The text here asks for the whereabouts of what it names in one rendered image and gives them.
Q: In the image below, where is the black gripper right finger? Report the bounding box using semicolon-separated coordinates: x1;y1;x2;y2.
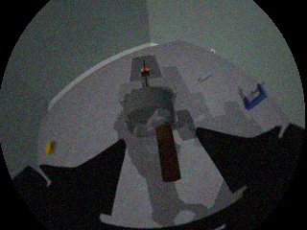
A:
196;126;281;193

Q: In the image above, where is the yellow short cylinder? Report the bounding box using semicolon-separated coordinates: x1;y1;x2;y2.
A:
45;142;54;154

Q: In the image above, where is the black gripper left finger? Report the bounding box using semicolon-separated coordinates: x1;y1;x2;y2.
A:
39;139;127;216

